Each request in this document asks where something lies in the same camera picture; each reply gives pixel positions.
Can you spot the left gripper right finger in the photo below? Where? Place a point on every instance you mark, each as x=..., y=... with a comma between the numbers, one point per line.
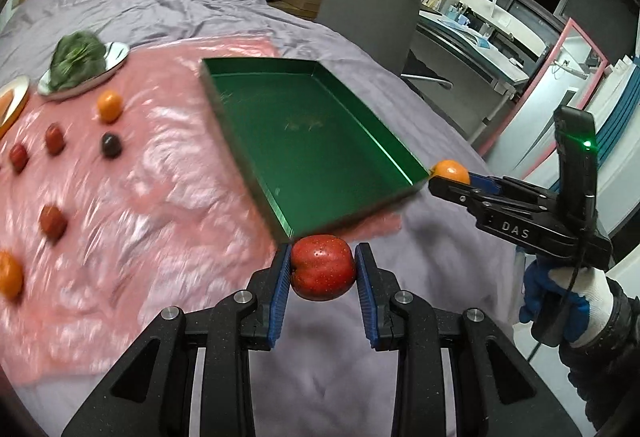
x=496, y=392

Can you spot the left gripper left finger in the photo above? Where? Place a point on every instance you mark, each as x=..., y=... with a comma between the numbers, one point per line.
x=148, y=391

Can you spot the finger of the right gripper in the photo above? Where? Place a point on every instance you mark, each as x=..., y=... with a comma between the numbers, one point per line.
x=487, y=184
x=461, y=194

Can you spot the large orange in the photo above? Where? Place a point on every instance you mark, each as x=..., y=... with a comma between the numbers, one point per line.
x=11, y=276
x=452, y=170

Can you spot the dark purple plum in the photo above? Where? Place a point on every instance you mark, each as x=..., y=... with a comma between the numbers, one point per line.
x=111, y=146

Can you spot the red apple with stem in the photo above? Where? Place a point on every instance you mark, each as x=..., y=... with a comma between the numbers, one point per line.
x=54, y=139

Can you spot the red fruit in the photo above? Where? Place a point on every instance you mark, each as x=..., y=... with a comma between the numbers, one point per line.
x=19, y=157

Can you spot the small orange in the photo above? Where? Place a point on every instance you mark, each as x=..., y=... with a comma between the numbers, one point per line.
x=110, y=106

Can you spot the right gloved hand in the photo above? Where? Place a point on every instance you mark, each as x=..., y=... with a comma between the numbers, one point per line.
x=587, y=295

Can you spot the pink framed mirror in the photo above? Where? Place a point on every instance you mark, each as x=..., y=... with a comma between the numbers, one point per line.
x=569, y=76

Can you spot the white desk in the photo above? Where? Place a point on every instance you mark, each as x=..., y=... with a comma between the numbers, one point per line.
x=482, y=80

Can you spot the green metal tray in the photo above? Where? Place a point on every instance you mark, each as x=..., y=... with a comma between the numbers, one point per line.
x=313, y=155

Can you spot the pink plastic sheet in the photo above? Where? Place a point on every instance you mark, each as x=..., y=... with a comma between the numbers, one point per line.
x=168, y=222

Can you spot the grey office chair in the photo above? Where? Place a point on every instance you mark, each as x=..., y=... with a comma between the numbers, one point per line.
x=384, y=30

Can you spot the orange rimmed plate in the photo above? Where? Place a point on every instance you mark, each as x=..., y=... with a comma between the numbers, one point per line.
x=14, y=97

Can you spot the green leafy cabbage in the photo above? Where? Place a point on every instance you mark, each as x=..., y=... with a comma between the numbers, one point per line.
x=77, y=58

